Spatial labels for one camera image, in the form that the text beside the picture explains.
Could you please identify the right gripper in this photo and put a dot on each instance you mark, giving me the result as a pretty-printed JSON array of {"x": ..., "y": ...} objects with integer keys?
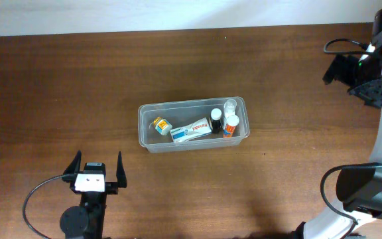
[{"x": 338, "y": 71}]

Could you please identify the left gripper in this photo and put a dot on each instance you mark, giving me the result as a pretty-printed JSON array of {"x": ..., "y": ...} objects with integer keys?
[{"x": 112, "y": 186}]

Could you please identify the small gold-lid jar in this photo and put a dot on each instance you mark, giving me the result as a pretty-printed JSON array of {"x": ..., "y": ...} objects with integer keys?
[{"x": 162, "y": 125}]

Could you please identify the white spray bottle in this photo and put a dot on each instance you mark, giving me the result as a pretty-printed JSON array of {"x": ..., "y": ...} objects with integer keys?
[{"x": 228, "y": 110}]

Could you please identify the orange tube white cap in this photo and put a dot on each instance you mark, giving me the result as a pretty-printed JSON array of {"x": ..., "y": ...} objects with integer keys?
[{"x": 230, "y": 125}]

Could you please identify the white Panadol medicine box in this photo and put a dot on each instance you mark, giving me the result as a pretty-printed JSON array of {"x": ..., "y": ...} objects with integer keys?
[{"x": 192, "y": 131}]

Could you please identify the dark bottle white cap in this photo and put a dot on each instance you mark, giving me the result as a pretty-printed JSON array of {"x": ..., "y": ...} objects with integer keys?
[{"x": 215, "y": 120}]

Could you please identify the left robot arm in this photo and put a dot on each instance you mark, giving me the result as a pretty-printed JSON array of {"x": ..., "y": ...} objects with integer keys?
[{"x": 86, "y": 220}]

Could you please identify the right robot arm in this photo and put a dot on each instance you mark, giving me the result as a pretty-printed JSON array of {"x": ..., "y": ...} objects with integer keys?
[{"x": 353, "y": 193}]

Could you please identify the clear plastic container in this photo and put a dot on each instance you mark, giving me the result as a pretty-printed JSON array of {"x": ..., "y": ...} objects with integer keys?
[{"x": 183, "y": 113}]

